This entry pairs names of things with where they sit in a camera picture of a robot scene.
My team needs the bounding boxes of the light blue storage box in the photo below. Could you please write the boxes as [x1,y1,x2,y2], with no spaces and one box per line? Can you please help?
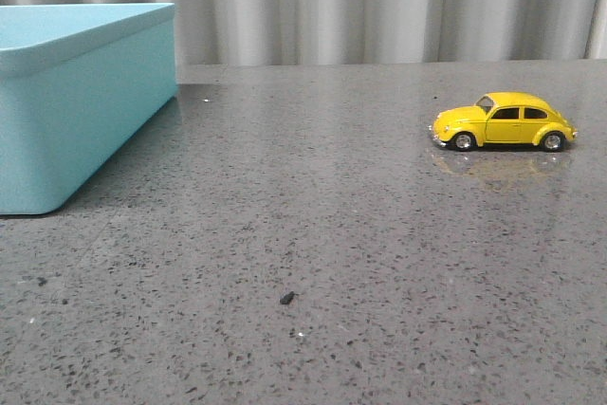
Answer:
[1,3,176,215]

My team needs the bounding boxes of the small black debris piece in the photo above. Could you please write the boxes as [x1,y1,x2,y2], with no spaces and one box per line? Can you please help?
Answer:
[280,291,296,304]

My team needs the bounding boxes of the yellow toy beetle car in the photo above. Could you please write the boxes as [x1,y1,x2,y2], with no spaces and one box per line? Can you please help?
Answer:
[429,92,578,153]

